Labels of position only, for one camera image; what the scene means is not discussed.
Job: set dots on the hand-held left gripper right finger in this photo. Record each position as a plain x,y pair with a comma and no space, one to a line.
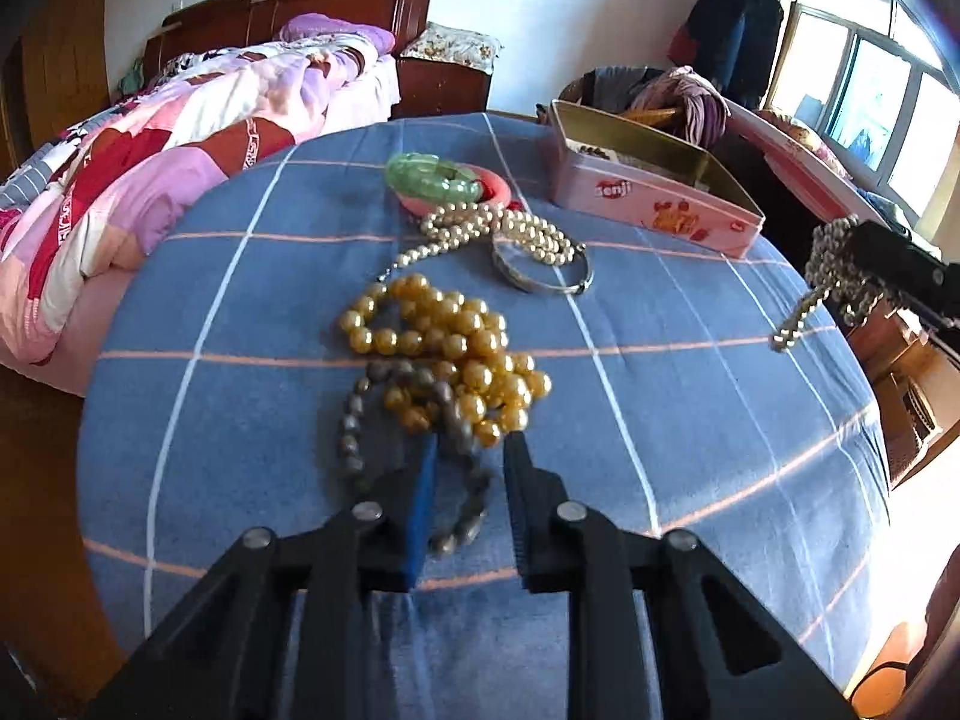
517,517

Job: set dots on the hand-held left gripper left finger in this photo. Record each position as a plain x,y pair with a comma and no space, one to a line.
420,517

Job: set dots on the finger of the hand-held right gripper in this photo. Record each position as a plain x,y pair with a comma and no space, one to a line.
892,262

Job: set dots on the silver bangle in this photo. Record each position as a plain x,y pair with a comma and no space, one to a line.
540,286

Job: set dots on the pink tin box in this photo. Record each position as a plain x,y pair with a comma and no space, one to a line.
637,199

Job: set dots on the pink bangle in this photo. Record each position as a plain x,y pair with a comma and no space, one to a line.
499,184

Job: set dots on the green jade bangle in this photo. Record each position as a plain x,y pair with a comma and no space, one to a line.
420,172

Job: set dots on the dark desk with pink edge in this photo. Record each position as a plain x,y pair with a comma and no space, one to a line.
780,180

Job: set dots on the floral cushion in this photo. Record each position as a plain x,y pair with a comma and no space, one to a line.
810,139

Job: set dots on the window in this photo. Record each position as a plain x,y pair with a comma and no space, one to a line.
870,90

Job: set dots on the mauve garment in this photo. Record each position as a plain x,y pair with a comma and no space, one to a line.
697,105

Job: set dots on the dark hanging coats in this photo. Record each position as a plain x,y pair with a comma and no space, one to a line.
735,37

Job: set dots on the wicker chair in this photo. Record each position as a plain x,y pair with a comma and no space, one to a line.
660,114

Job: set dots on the grey garment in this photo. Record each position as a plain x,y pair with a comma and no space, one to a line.
615,82

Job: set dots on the bed with pink sheet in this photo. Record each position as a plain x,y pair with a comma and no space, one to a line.
352,101

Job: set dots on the wooden nightstand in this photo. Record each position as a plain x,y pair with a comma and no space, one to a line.
442,90

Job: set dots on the pink patchwork quilt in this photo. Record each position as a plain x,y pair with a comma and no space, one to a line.
150,157

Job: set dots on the floral cloth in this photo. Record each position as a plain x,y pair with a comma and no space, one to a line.
450,45

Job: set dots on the purple pillow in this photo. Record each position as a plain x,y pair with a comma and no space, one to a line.
337,30

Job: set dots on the wooden headboard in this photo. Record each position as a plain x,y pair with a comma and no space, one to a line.
300,4

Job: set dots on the wooden wardrobe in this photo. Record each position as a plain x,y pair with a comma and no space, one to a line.
60,67

